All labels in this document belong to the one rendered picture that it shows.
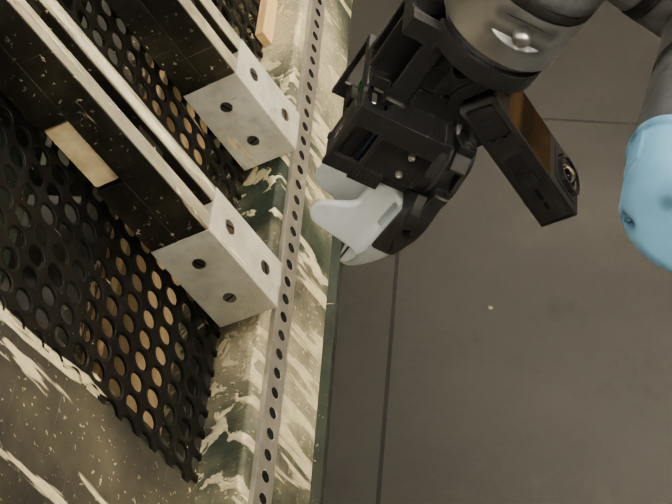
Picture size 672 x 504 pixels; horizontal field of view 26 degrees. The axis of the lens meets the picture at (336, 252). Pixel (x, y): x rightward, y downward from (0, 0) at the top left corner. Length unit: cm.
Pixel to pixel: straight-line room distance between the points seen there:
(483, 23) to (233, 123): 85
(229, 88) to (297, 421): 37
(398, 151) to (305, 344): 71
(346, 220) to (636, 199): 29
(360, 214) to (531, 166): 11
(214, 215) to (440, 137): 59
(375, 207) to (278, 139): 73
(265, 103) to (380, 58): 76
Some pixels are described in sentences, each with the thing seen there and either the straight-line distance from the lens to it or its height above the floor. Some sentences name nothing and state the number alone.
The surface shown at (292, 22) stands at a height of 90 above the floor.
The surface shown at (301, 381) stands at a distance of 152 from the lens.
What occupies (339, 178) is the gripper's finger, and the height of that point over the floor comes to 137.
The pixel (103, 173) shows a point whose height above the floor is 109.
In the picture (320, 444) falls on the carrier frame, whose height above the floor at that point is 18.
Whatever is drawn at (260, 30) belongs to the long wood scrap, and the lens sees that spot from 185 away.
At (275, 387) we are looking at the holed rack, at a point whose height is 88.
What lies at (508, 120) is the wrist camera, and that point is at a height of 146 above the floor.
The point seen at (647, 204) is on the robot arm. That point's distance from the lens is 68.
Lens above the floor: 201
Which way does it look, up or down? 45 degrees down
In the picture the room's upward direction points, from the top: straight up
